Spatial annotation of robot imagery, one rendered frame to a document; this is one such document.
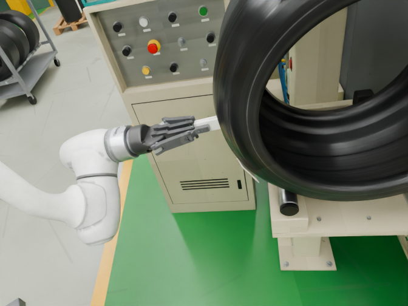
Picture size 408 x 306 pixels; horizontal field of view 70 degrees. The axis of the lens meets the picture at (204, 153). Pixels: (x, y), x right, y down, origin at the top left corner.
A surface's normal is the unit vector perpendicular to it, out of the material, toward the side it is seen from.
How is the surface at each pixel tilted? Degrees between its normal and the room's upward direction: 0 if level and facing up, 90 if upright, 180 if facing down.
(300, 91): 90
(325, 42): 90
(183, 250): 0
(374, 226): 0
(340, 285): 0
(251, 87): 86
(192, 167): 90
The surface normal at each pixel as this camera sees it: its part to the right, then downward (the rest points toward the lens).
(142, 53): -0.10, 0.67
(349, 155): -0.32, -0.72
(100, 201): 0.69, -0.26
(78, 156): -0.35, -0.04
